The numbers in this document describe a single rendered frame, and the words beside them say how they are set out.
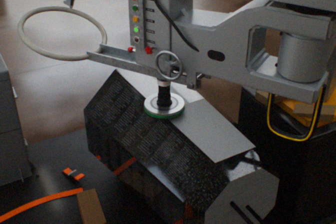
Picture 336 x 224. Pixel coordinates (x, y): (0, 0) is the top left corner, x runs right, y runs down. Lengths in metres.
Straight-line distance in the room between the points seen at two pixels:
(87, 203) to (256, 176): 1.14
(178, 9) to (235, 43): 0.32
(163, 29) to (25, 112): 2.20
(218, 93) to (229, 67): 2.14
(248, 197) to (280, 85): 0.61
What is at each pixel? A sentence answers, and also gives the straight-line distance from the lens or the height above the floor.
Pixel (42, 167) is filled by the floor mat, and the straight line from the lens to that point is 3.25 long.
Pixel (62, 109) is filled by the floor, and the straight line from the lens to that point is 3.84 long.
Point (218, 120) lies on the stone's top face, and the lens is 2.24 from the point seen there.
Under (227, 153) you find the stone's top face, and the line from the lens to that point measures 2.03.
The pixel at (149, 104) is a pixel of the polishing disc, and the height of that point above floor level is 0.85.
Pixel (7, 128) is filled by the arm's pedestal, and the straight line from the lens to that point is 2.94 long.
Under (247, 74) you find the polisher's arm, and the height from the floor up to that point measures 1.21.
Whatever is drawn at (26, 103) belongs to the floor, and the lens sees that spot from 4.02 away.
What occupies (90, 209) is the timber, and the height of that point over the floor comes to 0.13.
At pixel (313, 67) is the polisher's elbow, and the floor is 1.30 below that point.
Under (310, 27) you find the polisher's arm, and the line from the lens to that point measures 1.67.
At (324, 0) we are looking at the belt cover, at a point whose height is 1.58.
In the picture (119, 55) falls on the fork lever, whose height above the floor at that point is 1.02.
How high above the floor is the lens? 2.10
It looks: 32 degrees down
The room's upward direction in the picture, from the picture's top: straight up
